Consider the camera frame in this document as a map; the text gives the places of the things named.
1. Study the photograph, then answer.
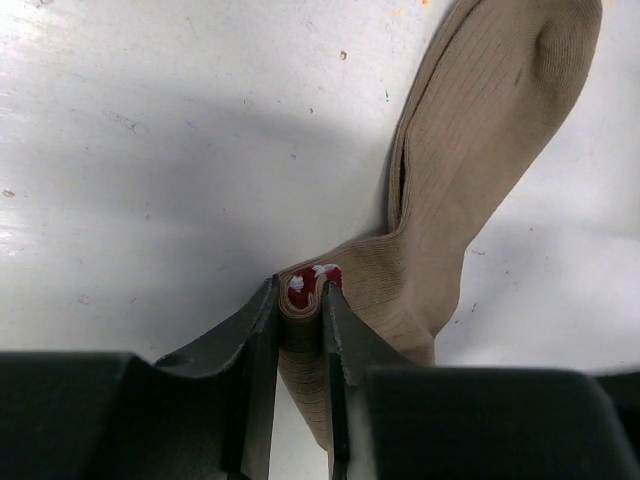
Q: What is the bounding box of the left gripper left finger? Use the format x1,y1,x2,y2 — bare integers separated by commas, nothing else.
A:
1,278,279,479

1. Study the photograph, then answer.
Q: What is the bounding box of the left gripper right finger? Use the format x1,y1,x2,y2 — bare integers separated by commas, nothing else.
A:
321,283,639,479

